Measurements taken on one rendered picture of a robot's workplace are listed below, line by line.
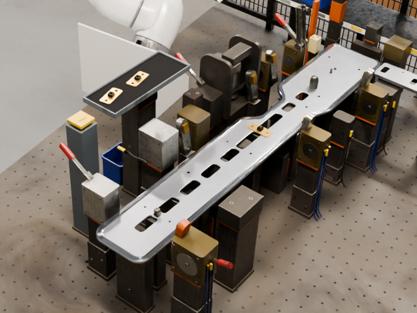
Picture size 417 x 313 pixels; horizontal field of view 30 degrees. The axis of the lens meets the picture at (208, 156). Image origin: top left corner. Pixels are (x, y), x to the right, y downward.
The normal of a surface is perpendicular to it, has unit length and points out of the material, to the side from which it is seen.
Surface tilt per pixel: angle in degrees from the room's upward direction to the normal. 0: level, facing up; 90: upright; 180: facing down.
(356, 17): 0
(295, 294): 0
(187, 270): 90
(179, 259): 90
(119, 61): 90
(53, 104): 0
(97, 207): 90
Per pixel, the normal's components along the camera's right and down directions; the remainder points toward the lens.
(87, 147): 0.79, 0.42
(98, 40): -0.51, 0.53
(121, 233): 0.05, -0.77
